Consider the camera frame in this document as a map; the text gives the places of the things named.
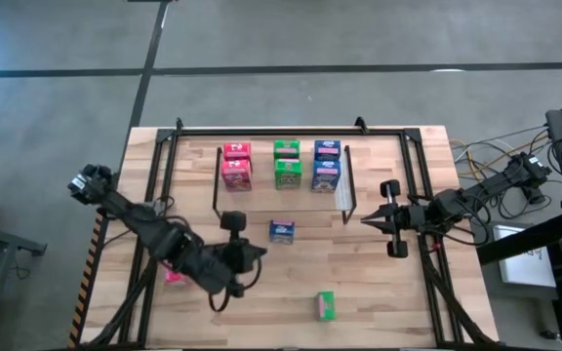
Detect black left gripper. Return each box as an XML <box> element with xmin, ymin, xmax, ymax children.
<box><xmin>207</xmin><ymin>210</ymin><xmax>269</xmax><ymax>299</ymax></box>

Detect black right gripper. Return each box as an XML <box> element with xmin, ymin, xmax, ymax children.
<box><xmin>360</xmin><ymin>177</ymin><xmax>428</xmax><ymax>259</ymax></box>

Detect blue Frosted Flakes cereal box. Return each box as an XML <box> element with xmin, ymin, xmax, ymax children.
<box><xmin>310</xmin><ymin>159</ymin><xmax>342</xmax><ymax>193</ymax></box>
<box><xmin>313</xmin><ymin>139</ymin><xmax>342</xmax><ymax>162</ymax></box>
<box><xmin>268</xmin><ymin>218</ymin><xmax>296</xmax><ymax>246</ymax></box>

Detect red Froot Loops cereal box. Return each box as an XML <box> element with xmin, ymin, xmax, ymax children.
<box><xmin>221</xmin><ymin>158</ymin><xmax>254</xmax><ymax>193</ymax></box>
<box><xmin>164</xmin><ymin>267</ymin><xmax>187</xmax><ymax>286</ymax></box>
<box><xmin>222</xmin><ymin>141</ymin><xmax>254</xmax><ymax>161</ymax></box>

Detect green Apple Jacks cereal box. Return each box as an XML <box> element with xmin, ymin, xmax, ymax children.
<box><xmin>273</xmin><ymin>158</ymin><xmax>303</xmax><ymax>191</ymax></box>
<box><xmin>272</xmin><ymin>139</ymin><xmax>301</xmax><ymax>161</ymax></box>
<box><xmin>316</xmin><ymin>291</ymin><xmax>338</xmax><ymax>323</ymax></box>

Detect black metal bar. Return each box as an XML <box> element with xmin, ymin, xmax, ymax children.
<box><xmin>475</xmin><ymin>204</ymin><xmax>562</xmax><ymax>267</ymax></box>

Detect white paper sheet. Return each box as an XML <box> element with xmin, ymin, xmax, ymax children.
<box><xmin>492</xmin><ymin>223</ymin><xmax>558</xmax><ymax>289</ymax></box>

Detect black power adapter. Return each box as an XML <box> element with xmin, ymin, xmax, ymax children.
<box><xmin>522</xmin><ymin>187</ymin><xmax>546</xmax><ymax>206</ymax></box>

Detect yellow black hazard tape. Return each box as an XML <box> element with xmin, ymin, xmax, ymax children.
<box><xmin>67</xmin><ymin>212</ymin><xmax>105</xmax><ymax>350</ymax></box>

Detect grey metal stand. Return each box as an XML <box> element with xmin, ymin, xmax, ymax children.
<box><xmin>0</xmin><ymin>218</ymin><xmax>48</xmax><ymax>351</ymax></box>

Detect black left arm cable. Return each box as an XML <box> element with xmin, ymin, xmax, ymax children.
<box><xmin>207</xmin><ymin>256</ymin><xmax>263</xmax><ymax>314</ymax></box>

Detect yellow cable with plug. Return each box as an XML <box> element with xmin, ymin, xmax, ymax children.
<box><xmin>449</xmin><ymin>134</ymin><xmax>551</xmax><ymax>185</ymax></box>

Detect black metal table frame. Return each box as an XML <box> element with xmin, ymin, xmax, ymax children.
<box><xmin>79</xmin><ymin>115</ymin><xmax>500</xmax><ymax>351</ymax></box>

